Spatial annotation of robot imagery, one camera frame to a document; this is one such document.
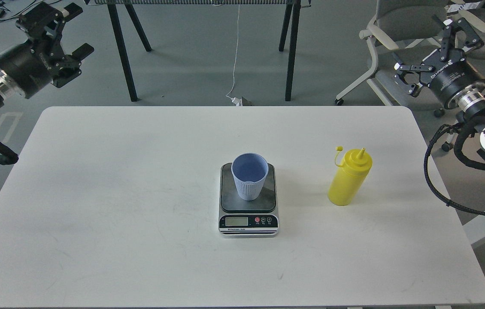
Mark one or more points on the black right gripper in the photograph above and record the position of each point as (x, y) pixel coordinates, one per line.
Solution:
(446, 72)

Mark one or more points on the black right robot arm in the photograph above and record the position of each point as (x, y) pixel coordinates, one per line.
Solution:
(469, 144)

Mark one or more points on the blue ribbed plastic cup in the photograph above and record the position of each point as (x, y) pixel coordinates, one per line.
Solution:
(249, 171)

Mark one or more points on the yellow squeeze bottle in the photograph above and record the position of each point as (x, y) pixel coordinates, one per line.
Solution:
(351, 172)

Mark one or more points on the white power adapter on floor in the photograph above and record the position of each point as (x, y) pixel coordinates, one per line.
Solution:
(241, 102)

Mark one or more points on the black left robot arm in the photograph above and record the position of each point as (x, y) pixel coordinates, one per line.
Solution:
(8, 156)

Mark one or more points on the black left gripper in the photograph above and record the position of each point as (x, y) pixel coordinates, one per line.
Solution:
(26, 68)

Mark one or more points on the digital kitchen scale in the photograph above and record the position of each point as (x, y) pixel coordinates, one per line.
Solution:
(241, 218)

